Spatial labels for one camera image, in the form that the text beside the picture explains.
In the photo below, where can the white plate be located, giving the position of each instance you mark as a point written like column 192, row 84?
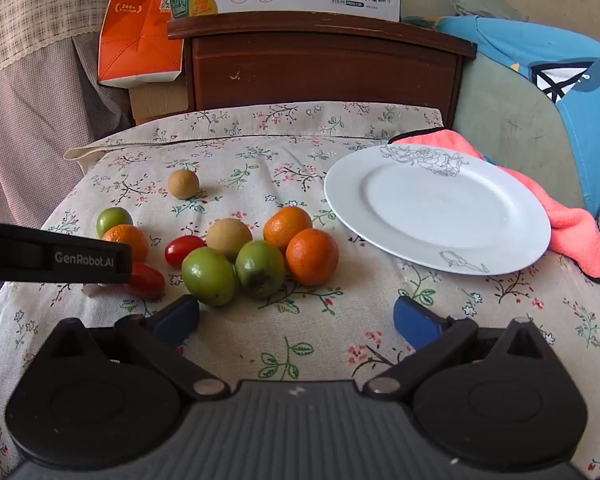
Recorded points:
column 430, row 210

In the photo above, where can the beige plaid cloth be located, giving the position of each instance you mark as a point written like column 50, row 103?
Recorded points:
column 40, row 10

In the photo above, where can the blue printed cloth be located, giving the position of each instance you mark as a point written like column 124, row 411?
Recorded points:
column 580, row 125

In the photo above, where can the pink towel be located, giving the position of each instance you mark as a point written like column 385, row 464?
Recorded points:
column 575, row 230

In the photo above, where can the brown longan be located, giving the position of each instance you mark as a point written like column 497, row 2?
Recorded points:
column 183, row 183
column 228, row 237

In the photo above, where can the green jujube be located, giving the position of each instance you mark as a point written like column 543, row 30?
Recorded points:
column 209, row 276
column 112, row 220
column 260, row 268

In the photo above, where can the orange cardboard box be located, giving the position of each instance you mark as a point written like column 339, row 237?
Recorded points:
column 140, row 25

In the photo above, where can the red cherry tomato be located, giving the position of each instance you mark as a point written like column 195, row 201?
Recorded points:
column 147, row 281
column 185, row 251

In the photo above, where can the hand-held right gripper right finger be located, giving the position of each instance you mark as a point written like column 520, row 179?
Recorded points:
column 415, row 322

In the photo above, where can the mauve checked cloth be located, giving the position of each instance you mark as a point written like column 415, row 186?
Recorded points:
column 45, row 125

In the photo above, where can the brown cardboard box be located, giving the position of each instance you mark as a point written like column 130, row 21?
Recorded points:
column 160, row 102

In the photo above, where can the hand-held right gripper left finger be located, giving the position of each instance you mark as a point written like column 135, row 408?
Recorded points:
column 180, row 317

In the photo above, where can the wooden headboard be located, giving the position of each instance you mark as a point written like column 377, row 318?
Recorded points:
column 320, row 70

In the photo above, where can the orange mandarin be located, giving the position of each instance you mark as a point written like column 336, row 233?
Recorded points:
column 125, row 235
column 312, row 257
column 286, row 225

